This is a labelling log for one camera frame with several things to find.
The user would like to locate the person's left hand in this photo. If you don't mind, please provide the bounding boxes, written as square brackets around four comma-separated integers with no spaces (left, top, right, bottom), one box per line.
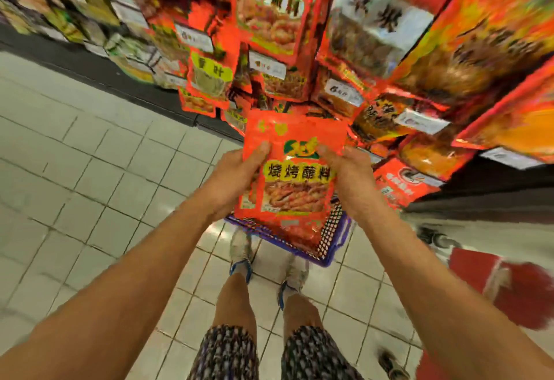
[203,140,271,223]

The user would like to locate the person's right hand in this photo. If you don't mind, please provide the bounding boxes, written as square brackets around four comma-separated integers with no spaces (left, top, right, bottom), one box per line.
[316,144,383,226]

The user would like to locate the blue plastic basket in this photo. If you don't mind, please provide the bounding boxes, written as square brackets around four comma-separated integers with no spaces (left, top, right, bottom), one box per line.
[225,202,354,268]

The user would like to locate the red barbecue dip seasoning packet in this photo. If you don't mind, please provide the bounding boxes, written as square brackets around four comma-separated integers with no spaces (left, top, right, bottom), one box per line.
[235,110,349,229]

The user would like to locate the pile of red seasoning packets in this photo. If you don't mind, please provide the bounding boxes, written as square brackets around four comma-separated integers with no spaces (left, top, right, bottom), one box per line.
[275,218,328,252]

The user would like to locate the person's right forearm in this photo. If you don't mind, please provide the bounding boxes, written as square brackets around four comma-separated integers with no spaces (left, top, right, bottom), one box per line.
[357,206,554,380]

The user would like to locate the person's left forearm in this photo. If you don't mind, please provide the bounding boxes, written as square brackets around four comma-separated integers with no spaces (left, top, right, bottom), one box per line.
[0,202,228,380]

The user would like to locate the person's left leg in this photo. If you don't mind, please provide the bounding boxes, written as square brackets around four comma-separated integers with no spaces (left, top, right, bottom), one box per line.
[214,272,259,333]

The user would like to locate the person's leg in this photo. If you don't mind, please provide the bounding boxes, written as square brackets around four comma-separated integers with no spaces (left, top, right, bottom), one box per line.
[214,272,259,333]
[281,293,325,333]

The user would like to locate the person's right leg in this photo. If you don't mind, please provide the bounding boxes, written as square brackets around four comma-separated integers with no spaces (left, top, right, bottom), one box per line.
[281,293,325,333]

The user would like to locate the grey left shoe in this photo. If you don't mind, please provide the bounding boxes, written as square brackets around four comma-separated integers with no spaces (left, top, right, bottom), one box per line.
[229,230,254,283]

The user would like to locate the grey shoe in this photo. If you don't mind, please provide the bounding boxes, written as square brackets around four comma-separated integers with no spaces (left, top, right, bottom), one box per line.
[277,254,310,309]
[229,230,254,283]

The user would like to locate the hanging display of seasoning packets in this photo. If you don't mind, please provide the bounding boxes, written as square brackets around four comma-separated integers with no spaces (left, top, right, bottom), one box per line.
[0,0,546,173]

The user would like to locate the grey right shoe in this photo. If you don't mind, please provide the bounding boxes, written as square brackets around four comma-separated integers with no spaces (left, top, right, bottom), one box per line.
[277,254,310,309]

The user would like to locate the dark patterned shorts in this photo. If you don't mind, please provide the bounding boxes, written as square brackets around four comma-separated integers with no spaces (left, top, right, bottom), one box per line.
[188,323,365,380]

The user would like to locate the rows of hanging red packets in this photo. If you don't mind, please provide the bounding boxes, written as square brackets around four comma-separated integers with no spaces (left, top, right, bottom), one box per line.
[104,0,554,212]

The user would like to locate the assorted green brown packets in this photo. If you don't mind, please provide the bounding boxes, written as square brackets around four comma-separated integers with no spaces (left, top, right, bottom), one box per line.
[0,0,187,91]

